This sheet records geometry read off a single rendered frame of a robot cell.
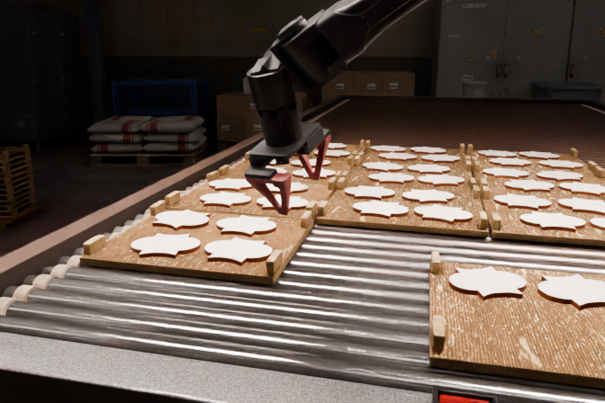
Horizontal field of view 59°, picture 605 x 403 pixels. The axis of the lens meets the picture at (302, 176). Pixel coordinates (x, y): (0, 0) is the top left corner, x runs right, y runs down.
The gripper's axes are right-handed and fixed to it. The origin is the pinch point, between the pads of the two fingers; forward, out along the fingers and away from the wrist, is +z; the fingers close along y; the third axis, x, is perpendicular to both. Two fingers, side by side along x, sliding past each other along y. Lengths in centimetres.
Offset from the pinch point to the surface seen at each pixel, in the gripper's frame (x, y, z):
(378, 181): -26, -75, 46
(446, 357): 22.8, 6.9, 20.1
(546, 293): 31.7, -17.9, 28.3
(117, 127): -470, -307, 156
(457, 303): 19.5, -8.8, 25.5
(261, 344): -3.1, 14.4, 18.7
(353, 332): 7.5, 5.3, 21.8
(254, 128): -390, -448, 225
